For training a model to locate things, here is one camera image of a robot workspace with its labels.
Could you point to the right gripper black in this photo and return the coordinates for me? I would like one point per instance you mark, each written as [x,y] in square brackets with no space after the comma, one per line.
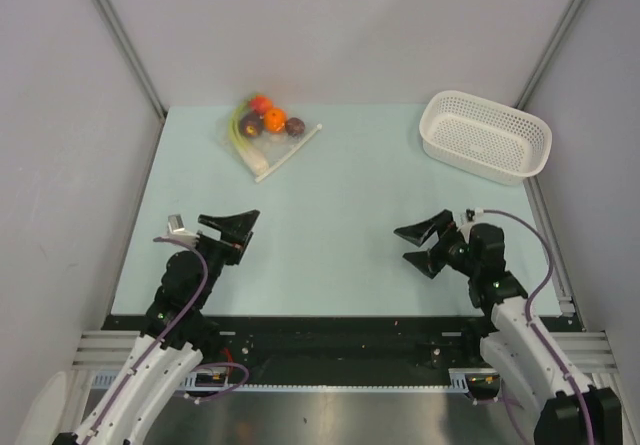
[442,222]

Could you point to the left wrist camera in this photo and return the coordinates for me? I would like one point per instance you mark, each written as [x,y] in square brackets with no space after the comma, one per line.
[177,231]

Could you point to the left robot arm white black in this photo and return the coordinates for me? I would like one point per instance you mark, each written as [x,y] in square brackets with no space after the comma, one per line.
[176,340]

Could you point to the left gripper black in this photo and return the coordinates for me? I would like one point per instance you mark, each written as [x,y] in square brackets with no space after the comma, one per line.
[235,229]

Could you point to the clear zip top bag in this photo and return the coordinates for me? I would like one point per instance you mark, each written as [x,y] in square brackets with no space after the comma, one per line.
[277,148]

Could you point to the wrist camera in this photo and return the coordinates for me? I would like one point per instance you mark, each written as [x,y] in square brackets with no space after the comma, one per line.
[469,216]
[177,231]

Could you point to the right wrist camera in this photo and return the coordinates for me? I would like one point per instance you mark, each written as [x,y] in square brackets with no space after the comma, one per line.
[469,216]

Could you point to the orange fake tangerine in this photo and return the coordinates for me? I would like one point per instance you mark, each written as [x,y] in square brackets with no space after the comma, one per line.
[275,120]

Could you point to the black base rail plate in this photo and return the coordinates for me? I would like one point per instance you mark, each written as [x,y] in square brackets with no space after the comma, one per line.
[375,351]

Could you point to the red fake persimmon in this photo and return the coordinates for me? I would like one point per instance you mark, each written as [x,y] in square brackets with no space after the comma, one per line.
[260,104]

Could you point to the fake green onion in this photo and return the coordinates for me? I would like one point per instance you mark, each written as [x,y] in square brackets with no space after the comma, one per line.
[253,158]

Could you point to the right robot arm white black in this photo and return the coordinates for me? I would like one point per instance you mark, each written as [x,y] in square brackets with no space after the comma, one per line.
[566,404]

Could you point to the dark purple fake fruit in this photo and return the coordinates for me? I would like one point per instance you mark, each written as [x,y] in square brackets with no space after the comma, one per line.
[251,125]
[295,127]

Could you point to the white perforated plastic basket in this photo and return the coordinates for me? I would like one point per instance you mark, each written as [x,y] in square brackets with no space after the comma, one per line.
[484,138]

